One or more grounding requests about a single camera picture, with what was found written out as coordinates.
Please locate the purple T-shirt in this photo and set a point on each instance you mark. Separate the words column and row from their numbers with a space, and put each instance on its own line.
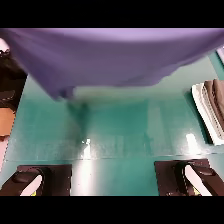
column 100, row 56

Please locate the brown garment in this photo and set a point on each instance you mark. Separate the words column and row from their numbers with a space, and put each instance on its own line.
column 216, row 98

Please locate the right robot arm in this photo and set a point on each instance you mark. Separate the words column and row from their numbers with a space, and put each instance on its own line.
column 193, row 178

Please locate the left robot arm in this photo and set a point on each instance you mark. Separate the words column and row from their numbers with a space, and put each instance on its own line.
column 29, row 181

